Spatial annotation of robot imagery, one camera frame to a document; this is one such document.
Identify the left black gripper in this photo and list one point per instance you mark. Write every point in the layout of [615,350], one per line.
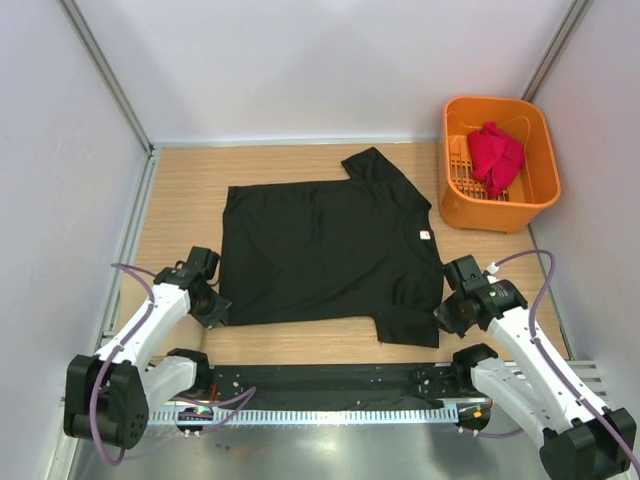
[216,315]

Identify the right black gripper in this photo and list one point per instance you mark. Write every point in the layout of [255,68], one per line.
[445,320]

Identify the black t shirt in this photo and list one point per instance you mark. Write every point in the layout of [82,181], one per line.
[317,250]

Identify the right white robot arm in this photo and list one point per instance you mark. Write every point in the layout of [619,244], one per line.
[577,434]

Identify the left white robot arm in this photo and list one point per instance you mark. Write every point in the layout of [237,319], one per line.
[110,395]

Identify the brown cardboard sheet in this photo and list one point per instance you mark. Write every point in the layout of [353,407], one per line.
[187,333]

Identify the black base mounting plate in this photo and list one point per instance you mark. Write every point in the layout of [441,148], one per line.
[340,386]

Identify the orange plastic basket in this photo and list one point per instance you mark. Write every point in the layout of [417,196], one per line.
[463,201]

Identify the red t shirt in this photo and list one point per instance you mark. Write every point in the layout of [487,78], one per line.
[496,158]

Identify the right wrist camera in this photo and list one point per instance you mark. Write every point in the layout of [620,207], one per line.
[464,274]

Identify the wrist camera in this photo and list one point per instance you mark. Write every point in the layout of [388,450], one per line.
[203,260]
[464,274]

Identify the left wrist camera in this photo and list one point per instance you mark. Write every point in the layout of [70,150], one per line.
[203,260]

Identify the white slotted cable duct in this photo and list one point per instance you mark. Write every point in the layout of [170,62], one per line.
[180,415]

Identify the left aluminium corner post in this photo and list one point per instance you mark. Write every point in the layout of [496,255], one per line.
[82,29]

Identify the aluminium corner post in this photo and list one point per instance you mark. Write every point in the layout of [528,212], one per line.
[568,26]
[82,29]

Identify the right aluminium corner post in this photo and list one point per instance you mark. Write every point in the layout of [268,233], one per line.
[568,26]

